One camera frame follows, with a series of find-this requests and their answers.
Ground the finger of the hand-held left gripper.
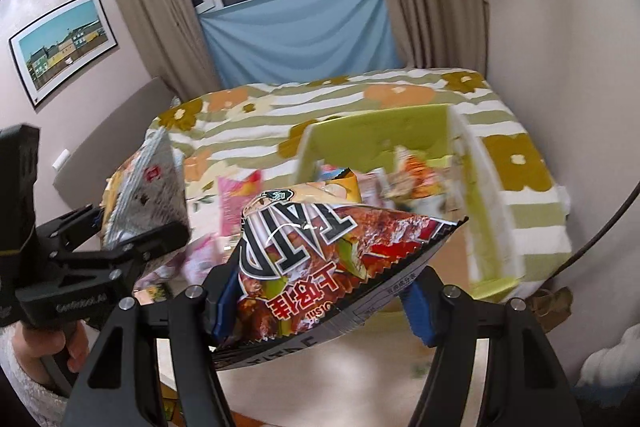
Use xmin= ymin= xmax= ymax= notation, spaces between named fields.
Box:
xmin=107 ymin=224 xmax=192 ymax=280
xmin=36 ymin=204 xmax=106 ymax=254

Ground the framed wall picture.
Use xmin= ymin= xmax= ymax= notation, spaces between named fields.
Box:
xmin=8 ymin=0 xmax=118 ymax=109

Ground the white fluffy cloth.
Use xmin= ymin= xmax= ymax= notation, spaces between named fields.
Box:
xmin=580 ymin=322 xmax=640 ymax=408

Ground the red chip bag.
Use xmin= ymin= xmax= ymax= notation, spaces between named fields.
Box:
xmin=212 ymin=189 xmax=468 ymax=370

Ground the silver snack packet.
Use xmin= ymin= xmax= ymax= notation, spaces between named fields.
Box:
xmin=102 ymin=127 xmax=191 ymax=253

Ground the yellow snack packet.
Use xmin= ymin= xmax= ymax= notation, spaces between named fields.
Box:
xmin=320 ymin=167 xmax=363 ymax=202

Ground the green cardboard box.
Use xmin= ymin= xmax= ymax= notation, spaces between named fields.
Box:
xmin=295 ymin=103 xmax=526 ymax=300

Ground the floral striped blanket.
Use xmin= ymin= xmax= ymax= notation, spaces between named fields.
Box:
xmin=150 ymin=67 xmax=573 ymax=283

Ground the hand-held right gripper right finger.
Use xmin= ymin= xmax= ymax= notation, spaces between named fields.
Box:
xmin=400 ymin=266 xmax=581 ymax=427

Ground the brown crumpled item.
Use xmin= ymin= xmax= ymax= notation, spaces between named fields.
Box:
xmin=525 ymin=287 xmax=573 ymax=333

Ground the pink packet with yellow print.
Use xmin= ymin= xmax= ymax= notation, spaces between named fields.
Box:
xmin=217 ymin=170 xmax=263 ymax=238

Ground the person's left hand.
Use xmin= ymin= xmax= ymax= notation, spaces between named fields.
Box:
xmin=21 ymin=324 xmax=92 ymax=373

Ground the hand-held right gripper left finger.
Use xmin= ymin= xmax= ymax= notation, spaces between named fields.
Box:
xmin=60 ymin=264 xmax=241 ymax=427

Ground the grey headboard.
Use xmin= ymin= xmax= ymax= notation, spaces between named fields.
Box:
xmin=52 ymin=77 xmax=176 ymax=212

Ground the black cable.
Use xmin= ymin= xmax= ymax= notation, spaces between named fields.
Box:
xmin=547 ymin=189 xmax=640 ymax=280

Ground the orange snack packet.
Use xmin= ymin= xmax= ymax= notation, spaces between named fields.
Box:
xmin=395 ymin=147 xmax=453 ymax=208

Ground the blue cloth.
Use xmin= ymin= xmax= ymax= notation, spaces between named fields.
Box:
xmin=200 ymin=0 xmax=401 ymax=88

